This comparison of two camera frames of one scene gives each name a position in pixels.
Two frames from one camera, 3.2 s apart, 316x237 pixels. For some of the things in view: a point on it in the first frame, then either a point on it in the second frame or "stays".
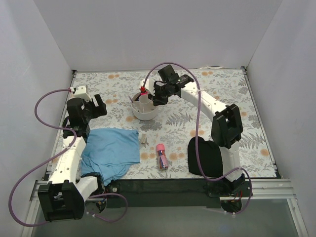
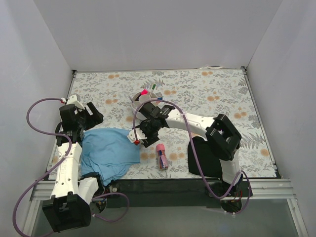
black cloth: [210, 157] stays
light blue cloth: [110, 153] stays
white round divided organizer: [142, 107] stays
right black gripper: [156, 92] → [147, 135]
